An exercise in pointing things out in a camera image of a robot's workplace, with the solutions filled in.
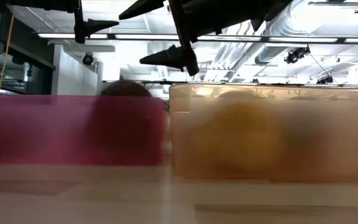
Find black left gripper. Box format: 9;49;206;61
7;0;120;44

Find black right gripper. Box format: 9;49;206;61
119;0;293;77

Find dark red apple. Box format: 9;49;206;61
85;80;166;166

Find yellow bell pepper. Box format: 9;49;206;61
188;99;284;178

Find black ceiling spotlight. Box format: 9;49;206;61
284;45;311;65
82;53;94;67
316;75;334;85

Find ceiling linear light strip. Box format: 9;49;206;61
37;32;358;44

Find white ceiling pipes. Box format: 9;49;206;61
197;21;269;83

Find dark glass partition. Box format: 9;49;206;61
0;9;56;95

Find pink translucent plastic bin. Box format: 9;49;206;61
0;94;167;166

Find black ceiling track fixture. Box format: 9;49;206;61
308;1;358;15

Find orange translucent plastic bin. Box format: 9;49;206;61
168;83;358;183

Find yellow cord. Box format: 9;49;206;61
0;14;15;93

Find silver air duct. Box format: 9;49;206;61
255;0;358;65

